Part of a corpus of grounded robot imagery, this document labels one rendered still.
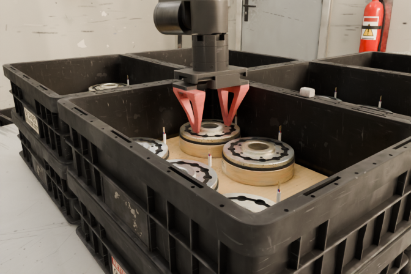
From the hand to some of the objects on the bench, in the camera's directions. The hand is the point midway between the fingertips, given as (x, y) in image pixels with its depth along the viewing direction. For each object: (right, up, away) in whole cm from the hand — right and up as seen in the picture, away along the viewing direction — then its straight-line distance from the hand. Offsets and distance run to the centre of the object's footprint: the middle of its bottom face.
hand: (211, 123), depth 59 cm
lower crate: (-24, -10, +23) cm, 35 cm away
